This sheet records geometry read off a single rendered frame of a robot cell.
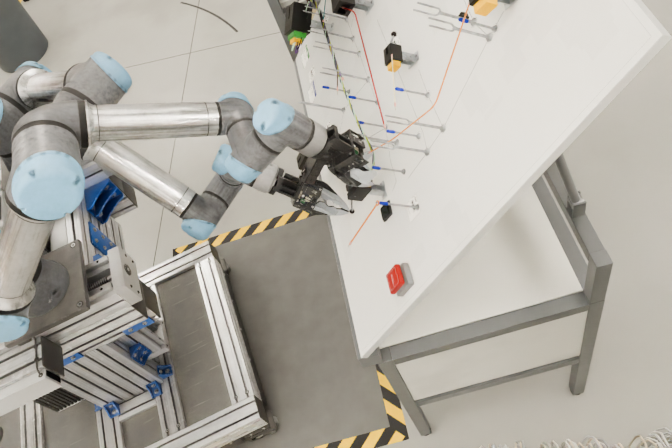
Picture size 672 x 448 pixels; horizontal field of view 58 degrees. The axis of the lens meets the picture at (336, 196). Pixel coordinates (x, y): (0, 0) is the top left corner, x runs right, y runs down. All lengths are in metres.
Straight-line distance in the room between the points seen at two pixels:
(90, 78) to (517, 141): 0.99
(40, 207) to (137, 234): 2.12
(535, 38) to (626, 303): 1.60
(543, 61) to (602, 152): 1.85
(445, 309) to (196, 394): 1.17
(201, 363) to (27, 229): 1.38
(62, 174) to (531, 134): 0.82
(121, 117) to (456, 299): 0.97
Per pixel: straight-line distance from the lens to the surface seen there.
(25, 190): 1.17
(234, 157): 1.27
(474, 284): 1.70
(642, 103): 3.15
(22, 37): 4.76
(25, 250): 1.33
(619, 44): 1.02
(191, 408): 2.49
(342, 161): 1.33
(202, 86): 3.81
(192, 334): 2.60
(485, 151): 1.20
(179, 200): 1.53
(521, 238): 1.76
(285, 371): 2.61
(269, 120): 1.20
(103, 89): 1.57
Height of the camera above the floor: 2.33
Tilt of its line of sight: 52 degrees down
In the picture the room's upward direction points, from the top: 25 degrees counter-clockwise
